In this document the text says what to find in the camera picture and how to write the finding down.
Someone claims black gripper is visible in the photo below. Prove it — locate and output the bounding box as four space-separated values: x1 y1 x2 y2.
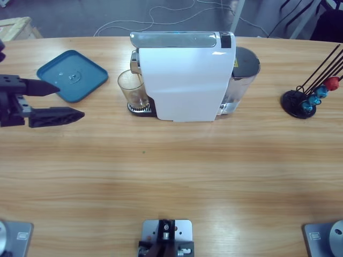
0 74 86 129

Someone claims clear glass cup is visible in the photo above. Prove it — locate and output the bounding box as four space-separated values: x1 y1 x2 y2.
117 69 151 108

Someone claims white capsule coffee machine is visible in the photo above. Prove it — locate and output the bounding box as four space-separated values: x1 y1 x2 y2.
130 31 237 123

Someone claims red coffee capsule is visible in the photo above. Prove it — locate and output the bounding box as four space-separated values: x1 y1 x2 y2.
325 75 341 91

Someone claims blue square plastic tray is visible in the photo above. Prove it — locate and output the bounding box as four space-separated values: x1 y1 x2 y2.
36 49 109 104

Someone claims light wooden crate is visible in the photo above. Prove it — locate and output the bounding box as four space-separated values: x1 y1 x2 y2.
0 16 44 42

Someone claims black drip tray silver grille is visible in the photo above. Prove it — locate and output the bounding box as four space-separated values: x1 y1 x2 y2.
127 97 158 118

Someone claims water tank with black lid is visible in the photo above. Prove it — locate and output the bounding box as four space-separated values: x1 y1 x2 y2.
215 46 261 121

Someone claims white metal table leg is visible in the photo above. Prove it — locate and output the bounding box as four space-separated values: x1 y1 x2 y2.
229 0 245 33

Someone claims black capsule holder with rods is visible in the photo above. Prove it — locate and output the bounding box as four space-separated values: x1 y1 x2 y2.
280 44 343 119

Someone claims white slanted metal bar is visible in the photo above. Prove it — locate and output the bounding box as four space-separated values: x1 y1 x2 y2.
290 0 322 40

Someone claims black chair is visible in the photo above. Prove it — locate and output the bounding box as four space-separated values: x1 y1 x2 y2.
310 9 343 43

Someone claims white floor cable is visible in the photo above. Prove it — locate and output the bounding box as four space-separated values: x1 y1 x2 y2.
93 0 269 37

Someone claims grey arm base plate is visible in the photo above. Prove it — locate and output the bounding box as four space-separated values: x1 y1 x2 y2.
0 219 35 257
302 220 343 257

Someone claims black power cord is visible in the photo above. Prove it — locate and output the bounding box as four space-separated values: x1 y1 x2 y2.
267 0 321 38

